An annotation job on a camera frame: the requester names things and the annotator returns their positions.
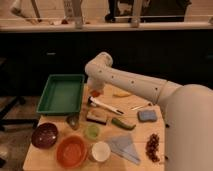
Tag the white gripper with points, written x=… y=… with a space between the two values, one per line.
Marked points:
x=95 y=85

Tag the small red orange apple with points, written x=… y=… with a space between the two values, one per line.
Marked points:
x=95 y=94

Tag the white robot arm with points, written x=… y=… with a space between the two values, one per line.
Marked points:
x=188 y=111

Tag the small glass cup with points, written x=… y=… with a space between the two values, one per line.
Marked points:
x=73 y=121

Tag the green plastic cup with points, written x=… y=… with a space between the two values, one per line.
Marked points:
x=92 y=131

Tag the yellow banana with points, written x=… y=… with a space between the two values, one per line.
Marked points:
x=121 y=94

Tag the green plastic tray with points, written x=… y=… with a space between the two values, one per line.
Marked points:
x=62 y=95

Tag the dark wooden brush block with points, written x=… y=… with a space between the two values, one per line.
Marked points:
x=97 y=118

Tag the green chili pepper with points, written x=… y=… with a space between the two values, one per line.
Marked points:
x=122 y=124

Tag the blue sponge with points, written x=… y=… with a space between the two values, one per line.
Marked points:
x=147 y=116

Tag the light blue folded cloth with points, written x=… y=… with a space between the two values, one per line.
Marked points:
x=124 y=147

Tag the orange bowl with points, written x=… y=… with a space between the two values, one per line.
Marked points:
x=71 y=152

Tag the dark purple bowl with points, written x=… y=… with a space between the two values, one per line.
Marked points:
x=44 y=136

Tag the bunch of red grapes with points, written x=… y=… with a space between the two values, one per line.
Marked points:
x=152 y=147

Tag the white handled kitchen tool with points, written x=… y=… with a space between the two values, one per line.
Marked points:
x=96 y=102

